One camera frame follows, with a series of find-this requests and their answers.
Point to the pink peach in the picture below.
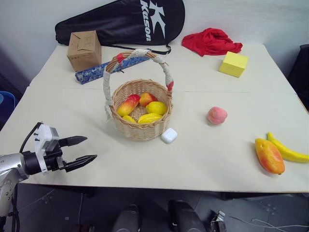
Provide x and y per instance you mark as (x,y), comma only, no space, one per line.
(217,115)

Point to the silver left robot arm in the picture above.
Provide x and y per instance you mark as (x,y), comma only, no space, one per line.
(10,165)

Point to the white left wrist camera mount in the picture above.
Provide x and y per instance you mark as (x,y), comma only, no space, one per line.
(45,139)

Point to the orange mango on table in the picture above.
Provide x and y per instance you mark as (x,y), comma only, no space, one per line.
(269,155)

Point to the red yellow mango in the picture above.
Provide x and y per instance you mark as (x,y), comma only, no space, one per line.
(128,104)

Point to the red cloth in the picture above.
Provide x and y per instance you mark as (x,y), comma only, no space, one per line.
(210,42)

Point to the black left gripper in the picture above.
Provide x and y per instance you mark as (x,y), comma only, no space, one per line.
(53,161)

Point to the blue container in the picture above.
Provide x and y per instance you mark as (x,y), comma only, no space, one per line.
(5,102)

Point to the white earbud case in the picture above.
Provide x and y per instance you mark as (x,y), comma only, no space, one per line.
(169,135)

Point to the yellow starfruit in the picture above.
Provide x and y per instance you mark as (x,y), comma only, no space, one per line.
(149,118)

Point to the small red orange fruit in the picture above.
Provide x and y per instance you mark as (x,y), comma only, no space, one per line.
(147,98)

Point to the brown cardboard box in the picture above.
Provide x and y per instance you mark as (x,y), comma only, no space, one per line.
(84,50)

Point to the small metal floor device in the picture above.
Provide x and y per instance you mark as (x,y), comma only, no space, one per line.
(218,221)

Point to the black racket bag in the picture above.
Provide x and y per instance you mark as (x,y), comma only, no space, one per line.
(125,23)

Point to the dark rounded robot foot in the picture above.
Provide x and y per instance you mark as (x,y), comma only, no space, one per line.
(126,218)
(184,216)

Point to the blue patterned rolled item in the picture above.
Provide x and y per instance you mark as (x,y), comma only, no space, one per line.
(106,70)

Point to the yellow foam block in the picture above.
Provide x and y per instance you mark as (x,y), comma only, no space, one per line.
(233,64)

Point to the yellow banana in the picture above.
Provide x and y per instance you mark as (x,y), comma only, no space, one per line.
(287,151)

